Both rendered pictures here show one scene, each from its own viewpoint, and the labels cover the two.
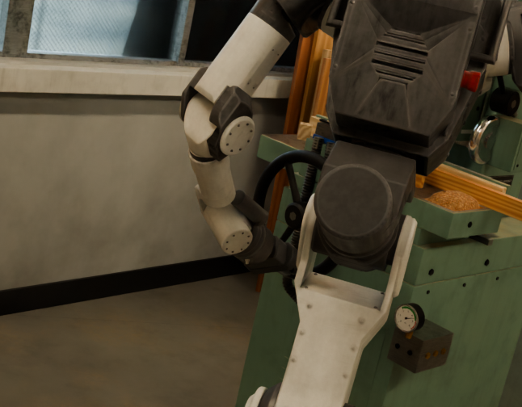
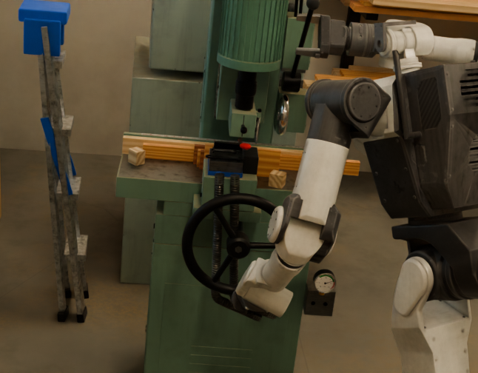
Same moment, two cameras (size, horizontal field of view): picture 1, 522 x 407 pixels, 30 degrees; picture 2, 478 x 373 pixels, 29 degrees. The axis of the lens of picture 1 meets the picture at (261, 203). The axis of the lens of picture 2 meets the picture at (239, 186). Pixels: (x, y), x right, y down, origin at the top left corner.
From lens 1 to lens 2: 1.66 m
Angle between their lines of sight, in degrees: 44
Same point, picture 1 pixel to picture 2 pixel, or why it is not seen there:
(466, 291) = not seen: hidden behind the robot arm
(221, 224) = (274, 299)
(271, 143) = (132, 181)
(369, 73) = (468, 172)
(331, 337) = (452, 351)
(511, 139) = (300, 108)
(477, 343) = not seen: hidden behind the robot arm
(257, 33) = (339, 157)
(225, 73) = (327, 197)
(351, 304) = (453, 323)
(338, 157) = (468, 240)
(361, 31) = (460, 145)
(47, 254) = not seen: outside the picture
